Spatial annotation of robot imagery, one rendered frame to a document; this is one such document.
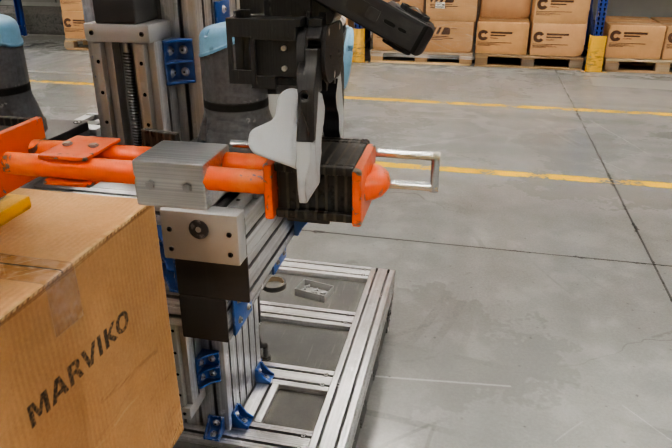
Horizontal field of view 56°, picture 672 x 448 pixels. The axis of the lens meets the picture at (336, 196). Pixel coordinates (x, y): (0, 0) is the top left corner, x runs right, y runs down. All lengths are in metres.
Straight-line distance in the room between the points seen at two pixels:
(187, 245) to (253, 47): 0.60
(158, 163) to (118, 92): 0.76
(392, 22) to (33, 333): 0.47
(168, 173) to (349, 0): 0.22
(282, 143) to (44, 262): 0.35
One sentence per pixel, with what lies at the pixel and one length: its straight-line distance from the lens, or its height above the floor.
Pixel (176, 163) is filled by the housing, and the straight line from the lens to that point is 0.57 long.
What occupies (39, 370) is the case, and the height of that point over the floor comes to 0.99.
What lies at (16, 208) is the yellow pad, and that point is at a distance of 0.90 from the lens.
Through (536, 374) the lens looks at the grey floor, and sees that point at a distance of 2.37.
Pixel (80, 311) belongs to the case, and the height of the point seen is 1.01.
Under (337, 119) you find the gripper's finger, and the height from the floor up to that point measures 1.25.
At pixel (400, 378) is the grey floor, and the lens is 2.26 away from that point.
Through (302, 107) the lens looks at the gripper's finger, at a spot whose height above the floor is 1.28.
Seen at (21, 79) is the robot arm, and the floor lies 1.15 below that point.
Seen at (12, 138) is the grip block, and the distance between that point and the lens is 0.69.
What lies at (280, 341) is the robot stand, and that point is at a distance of 2.07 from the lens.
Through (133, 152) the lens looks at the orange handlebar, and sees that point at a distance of 0.64.
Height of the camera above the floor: 1.40
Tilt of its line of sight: 22 degrees down
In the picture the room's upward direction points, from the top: straight up
